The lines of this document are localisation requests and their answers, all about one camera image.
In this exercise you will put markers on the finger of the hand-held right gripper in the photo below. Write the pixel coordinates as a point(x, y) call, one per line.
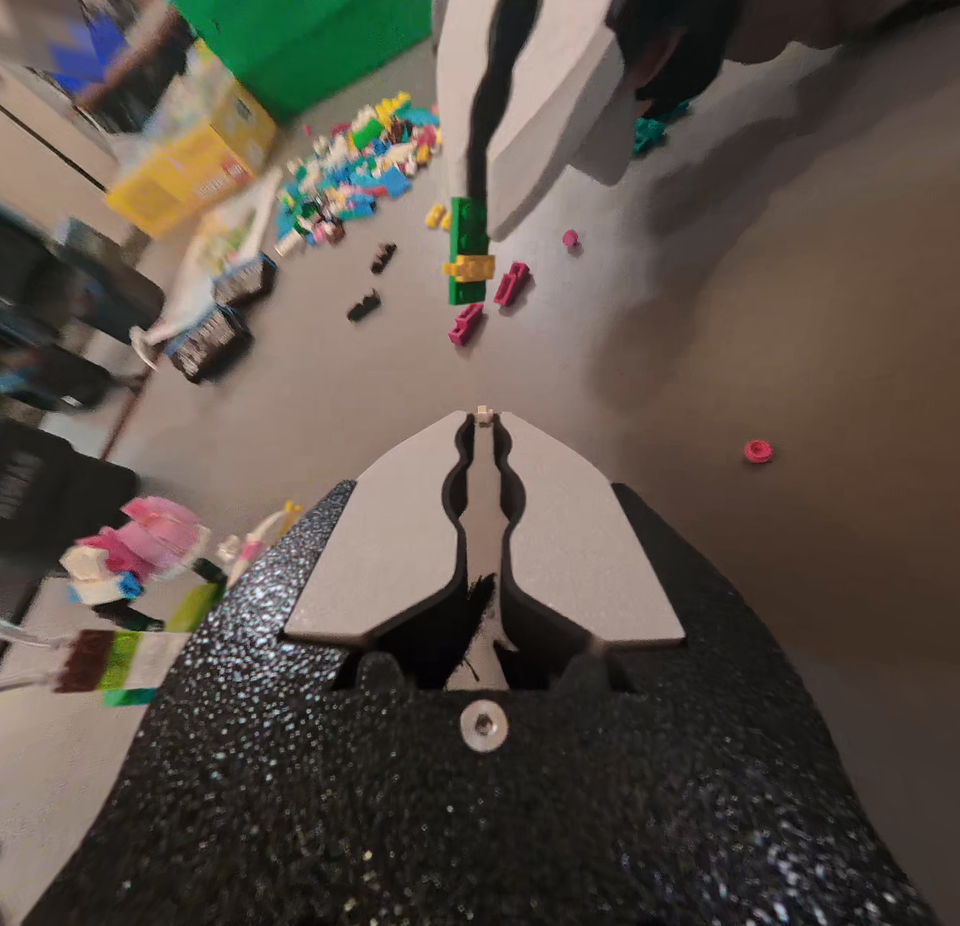
point(454, 79)
point(559, 94)

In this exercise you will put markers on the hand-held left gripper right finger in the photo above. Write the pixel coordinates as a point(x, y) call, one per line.
point(585, 551)

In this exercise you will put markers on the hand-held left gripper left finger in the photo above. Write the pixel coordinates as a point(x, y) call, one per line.
point(382, 544)

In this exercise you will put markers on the multicolour lego wing assembly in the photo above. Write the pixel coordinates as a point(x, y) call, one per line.
point(466, 229)

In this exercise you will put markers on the small white lego piece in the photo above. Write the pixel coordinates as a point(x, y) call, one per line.
point(484, 415)

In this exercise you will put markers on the yellow lego clip plate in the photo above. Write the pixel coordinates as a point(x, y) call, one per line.
point(469, 268)

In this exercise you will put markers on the black lego wedge plate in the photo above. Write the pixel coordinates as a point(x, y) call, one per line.
point(382, 257)
point(364, 305)

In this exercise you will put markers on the lego flower model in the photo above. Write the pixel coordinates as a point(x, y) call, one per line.
point(157, 536)

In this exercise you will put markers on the person's right forearm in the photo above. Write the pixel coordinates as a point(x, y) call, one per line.
point(825, 4)

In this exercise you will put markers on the teal lego wedge pieces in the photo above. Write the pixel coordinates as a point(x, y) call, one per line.
point(652, 128)

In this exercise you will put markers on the pile of mixed lego bricks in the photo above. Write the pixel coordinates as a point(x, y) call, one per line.
point(360, 169)

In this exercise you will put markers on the small yellow lego plate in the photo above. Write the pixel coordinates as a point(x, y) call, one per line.
point(433, 215)

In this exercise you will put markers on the pink round lego stud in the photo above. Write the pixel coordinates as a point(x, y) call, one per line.
point(570, 238)
point(757, 451)

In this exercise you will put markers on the white lego picture sheet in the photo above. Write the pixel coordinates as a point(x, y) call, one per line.
point(232, 236)

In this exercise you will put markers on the yellow lego box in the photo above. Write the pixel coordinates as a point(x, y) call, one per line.
point(187, 176)

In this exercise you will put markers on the person's right hand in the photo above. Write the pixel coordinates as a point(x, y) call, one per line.
point(658, 60)

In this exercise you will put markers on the stack of green bins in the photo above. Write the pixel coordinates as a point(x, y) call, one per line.
point(300, 34)

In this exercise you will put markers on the black battery with blue edge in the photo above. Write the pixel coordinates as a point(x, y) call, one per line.
point(210, 341)
point(244, 281)

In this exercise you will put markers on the black charger case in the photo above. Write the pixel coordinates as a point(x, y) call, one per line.
point(112, 289)
point(45, 491)

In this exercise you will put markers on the blue plastic bin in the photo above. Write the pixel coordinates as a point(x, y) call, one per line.
point(82, 49)

